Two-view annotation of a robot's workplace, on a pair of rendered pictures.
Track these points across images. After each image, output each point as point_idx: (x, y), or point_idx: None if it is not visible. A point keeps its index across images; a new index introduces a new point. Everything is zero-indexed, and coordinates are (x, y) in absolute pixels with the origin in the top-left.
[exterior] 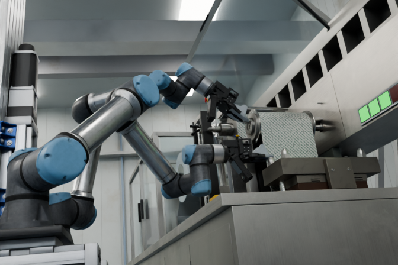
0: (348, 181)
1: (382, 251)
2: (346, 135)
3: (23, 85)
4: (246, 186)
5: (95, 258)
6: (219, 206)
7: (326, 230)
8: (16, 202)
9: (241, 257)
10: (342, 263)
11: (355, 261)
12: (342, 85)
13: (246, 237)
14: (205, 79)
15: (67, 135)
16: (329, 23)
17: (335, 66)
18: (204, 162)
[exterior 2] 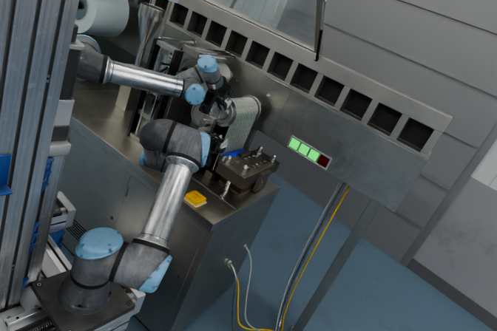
0: (262, 185)
1: (255, 222)
2: (271, 136)
3: (63, 98)
4: (175, 112)
5: (141, 303)
6: (206, 227)
7: (242, 223)
8: (95, 290)
9: (204, 255)
10: (239, 236)
11: (244, 232)
12: (293, 108)
13: (211, 243)
14: (220, 80)
15: (162, 250)
16: (319, 57)
17: (299, 90)
18: None
